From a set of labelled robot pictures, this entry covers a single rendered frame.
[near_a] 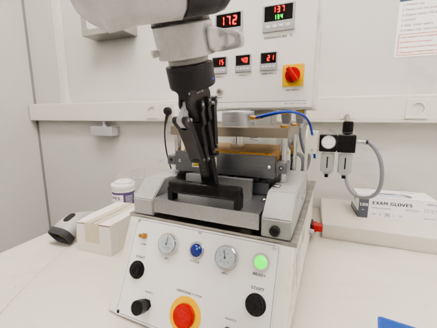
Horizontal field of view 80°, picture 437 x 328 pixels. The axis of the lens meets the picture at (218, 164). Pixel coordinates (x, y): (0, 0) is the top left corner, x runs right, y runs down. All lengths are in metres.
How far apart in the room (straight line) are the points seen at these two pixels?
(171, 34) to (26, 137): 1.68
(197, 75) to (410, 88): 0.94
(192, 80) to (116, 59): 1.19
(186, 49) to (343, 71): 0.87
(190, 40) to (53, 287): 0.61
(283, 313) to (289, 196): 0.18
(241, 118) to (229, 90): 0.20
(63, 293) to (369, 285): 0.69
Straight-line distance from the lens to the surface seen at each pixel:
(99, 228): 0.80
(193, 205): 0.50
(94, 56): 1.68
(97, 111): 1.58
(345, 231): 0.92
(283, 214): 0.45
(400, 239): 0.95
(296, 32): 0.77
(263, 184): 0.55
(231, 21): 0.82
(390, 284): 0.77
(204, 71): 0.41
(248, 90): 0.77
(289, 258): 0.46
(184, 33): 0.39
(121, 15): 0.31
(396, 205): 1.03
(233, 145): 0.63
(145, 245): 0.56
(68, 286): 0.74
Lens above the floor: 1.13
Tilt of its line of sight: 10 degrees down
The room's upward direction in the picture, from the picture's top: straight up
